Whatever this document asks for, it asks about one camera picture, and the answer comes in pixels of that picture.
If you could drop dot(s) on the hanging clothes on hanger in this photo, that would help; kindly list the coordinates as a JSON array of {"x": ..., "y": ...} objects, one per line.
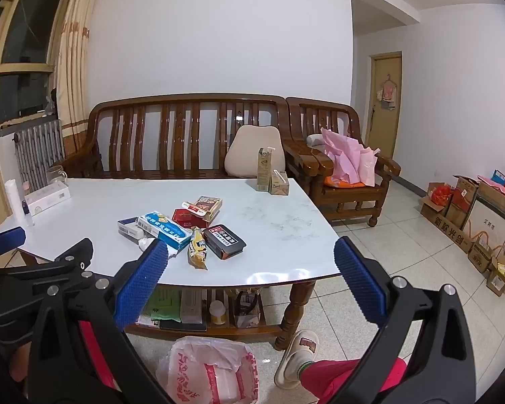
[{"x": 388, "y": 92}]

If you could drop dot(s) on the white slipper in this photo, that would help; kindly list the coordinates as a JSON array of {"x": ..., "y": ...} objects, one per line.
[{"x": 296, "y": 345}]

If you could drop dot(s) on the white blue cigarette pack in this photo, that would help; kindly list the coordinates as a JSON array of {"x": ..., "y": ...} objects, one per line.
[{"x": 128, "y": 227}]

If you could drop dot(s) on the clear glass mug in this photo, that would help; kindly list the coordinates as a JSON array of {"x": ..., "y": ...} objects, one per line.
[{"x": 54, "y": 174}]

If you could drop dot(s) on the small blue capped bottle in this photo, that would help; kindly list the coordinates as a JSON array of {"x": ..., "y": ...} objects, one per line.
[{"x": 25, "y": 210}]

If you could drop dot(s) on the brown red printed box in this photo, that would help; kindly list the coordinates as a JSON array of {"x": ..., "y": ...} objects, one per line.
[{"x": 208, "y": 206}]

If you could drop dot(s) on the person's right leg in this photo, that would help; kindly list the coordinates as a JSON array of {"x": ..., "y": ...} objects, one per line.
[{"x": 341, "y": 378}]

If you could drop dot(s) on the pink plastic bag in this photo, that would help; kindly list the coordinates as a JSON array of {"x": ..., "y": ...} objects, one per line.
[{"x": 353, "y": 164}]

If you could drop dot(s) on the pile of cardboard boxes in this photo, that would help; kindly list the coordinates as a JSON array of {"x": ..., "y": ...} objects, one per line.
[{"x": 488, "y": 223}]

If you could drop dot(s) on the black rectangular packet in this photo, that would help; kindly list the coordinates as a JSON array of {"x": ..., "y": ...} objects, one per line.
[{"x": 223, "y": 240}]

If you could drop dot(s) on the white tissue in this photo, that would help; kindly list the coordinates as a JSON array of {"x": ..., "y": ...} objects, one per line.
[{"x": 144, "y": 244}]

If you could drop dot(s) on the tall beige drink carton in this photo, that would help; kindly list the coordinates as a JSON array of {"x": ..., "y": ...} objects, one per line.
[{"x": 264, "y": 172}]

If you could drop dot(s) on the white upright box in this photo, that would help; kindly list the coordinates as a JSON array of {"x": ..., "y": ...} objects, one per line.
[{"x": 191, "y": 307}]

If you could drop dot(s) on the black notebook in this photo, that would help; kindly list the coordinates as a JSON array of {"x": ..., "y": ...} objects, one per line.
[{"x": 185, "y": 326}]

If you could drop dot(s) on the blue white medicine box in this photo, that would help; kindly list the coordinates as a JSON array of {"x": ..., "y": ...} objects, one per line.
[{"x": 160, "y": 227}]

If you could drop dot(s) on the grey rolled cloth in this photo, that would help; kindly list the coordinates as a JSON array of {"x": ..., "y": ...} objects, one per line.
[{"x": 313, "y": 139}]

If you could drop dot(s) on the yellow interior door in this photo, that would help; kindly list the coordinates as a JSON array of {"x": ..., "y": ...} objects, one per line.
[{"x": 387, "y": 126}]

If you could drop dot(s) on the pink cloth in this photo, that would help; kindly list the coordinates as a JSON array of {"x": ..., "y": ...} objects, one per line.
[{"x": 92, "y": 345}]

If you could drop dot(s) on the grey radiator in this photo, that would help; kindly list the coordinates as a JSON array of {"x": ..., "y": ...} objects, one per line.
[{"x": 38, "y": 147}]

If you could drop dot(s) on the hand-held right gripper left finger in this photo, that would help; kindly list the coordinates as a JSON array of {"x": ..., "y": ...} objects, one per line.
[{"x": 143, "y": 286}]

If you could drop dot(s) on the red plastic bag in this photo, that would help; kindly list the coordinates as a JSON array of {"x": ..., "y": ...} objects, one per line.
[{"x": 441, "y": 195}]

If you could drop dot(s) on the small beige drink carton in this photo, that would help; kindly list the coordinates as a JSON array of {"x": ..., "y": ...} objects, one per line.
[{"x": 277, "y": 185}]

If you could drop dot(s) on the beige curtain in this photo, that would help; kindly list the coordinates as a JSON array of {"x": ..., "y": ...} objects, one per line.
[{"x": 73, "y": 50}]

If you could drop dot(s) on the wooden coffee table white top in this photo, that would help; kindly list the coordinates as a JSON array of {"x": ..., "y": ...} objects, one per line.
[{"x": 256, "y": 227}]

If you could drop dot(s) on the green wipes pack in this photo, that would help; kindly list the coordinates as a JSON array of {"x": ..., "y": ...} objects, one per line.
[{"x": 164, "y": 307}]

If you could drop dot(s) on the bin with white plastic bag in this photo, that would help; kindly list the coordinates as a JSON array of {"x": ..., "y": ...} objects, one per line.
[{"x": 202, "y": 370}]

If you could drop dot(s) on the white tube bottle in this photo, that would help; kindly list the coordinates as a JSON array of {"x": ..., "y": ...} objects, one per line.
[{"x": 13, "y": 197}]

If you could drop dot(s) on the beige cushion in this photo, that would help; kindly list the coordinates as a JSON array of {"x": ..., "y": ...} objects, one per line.
[{"x": 244, "y": 155}]

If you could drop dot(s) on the red cigarette box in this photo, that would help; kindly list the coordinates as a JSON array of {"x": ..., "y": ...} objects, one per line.
[{"x": 185, "y": 217}]

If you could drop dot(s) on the long white box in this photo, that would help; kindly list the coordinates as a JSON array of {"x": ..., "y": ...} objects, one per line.
[{"x": 46, "y": 197}]

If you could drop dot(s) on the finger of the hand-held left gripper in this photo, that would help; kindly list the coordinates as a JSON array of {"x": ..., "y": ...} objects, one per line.
[
  {"x": 73, "y": 254},
  {"x": 6, "y": 237}
]

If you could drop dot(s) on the brown wooden armchair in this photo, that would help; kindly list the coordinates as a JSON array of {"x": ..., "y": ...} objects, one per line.
[{"x": 345, "y": 195}]

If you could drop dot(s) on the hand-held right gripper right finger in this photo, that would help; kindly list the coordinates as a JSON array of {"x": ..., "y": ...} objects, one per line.
[{"x": 360, "y": 286}]

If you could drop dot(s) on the brown wooden sofa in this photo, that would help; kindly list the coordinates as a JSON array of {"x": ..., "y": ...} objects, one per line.
[{"x": 185, "y": 99}]

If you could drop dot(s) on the yellow snack wrapper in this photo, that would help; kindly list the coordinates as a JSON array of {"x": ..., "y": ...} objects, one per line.
[{"x": 197, "y": 248}]

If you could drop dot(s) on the white pill bottle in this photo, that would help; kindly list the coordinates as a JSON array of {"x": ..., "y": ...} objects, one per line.
[{"x": 218, "y": 313}]

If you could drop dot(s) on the orange seat cushion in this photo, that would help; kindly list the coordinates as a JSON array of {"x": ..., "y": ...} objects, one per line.
[{"x": 334, "y": 182}]

